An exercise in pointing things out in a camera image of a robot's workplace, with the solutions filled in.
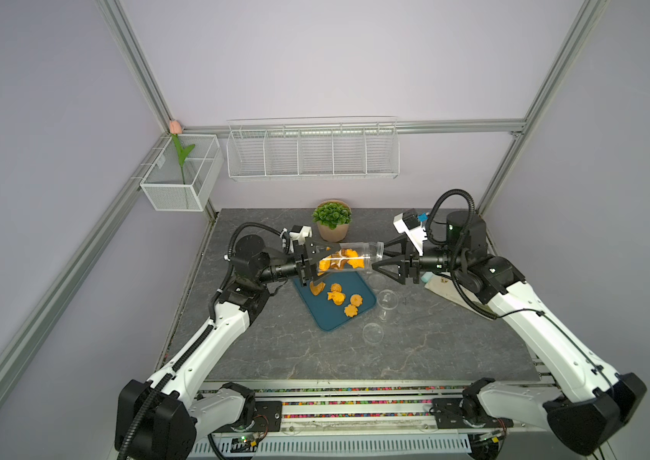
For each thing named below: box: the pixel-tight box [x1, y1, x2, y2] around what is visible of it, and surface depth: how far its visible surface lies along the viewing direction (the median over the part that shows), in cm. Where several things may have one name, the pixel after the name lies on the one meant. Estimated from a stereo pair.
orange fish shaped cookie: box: [326, 291, 347, 306], surface depth 96 cm
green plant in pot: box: [311, 198, 353, 243], surface depth 101 cm
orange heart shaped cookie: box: [309, 281, 326, 297], surface depth 98 cm
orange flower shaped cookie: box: [344, 304, 359, 318], surface depth 93 cm
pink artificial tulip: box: [168, 119, 196, 185], surface depth 92 cm
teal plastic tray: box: [292, 271, 377, 331], surface depth 96 cm
